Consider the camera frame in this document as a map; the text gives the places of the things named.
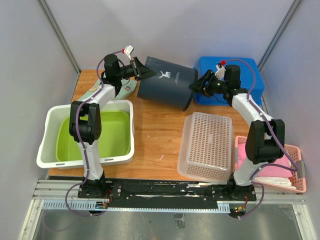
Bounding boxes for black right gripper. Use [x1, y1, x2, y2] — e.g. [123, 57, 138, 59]
[189, 69, 228, 98]

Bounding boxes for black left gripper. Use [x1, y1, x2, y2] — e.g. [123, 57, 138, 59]
[116, 57, 157, 82]

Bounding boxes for dark grey round bucket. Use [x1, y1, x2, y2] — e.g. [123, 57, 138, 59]
[137, 56, 198, 111]

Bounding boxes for large blue plastic tub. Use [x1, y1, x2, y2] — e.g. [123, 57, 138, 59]
[194, 56, 265, 106]

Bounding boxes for white perforated plastic basket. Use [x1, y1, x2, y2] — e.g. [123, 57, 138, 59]
[177, 112, 234, 185]

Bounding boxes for lime green plastic basin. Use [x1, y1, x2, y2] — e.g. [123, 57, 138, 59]
[55, 111, 131, 162]

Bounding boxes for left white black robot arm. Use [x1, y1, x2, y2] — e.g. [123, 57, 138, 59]
[69, 53, 157, 198]

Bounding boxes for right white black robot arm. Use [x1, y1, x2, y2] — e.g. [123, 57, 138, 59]
[189, 61, 285, 200]

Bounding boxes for cartoon printed light cloth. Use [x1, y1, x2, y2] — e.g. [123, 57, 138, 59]
[78, 78, 138, 101]

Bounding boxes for pink cloth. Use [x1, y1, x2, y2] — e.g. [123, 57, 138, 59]
[237, 143, 293, 178]

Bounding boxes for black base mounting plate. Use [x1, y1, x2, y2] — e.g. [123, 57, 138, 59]
[85, 178, 257, 209]

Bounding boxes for pink perforated plastic basket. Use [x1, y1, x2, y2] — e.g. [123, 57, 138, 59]
[233, 135, 308, 193]

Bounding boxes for white rectangular plastic tub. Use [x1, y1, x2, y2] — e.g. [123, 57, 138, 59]
[36, 100, 135, 169]

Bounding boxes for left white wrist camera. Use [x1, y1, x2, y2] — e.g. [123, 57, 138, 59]
[122, 45, 135, 60]

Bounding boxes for grey aluminium frame rail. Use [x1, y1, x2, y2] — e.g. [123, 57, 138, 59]
[36, 0, 81, 75]

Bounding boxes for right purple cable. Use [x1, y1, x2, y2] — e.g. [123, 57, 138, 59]
[219, 58, 300, 221]

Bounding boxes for purple cable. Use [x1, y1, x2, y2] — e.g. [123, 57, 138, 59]
[64, 48, 126, 217]
[219, 58, 300, 221]

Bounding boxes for white slotted cable duct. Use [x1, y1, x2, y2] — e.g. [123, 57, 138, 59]
[41, 201, 231, 214]

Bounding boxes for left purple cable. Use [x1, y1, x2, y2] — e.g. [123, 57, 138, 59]
[64, 48, 126, 217]

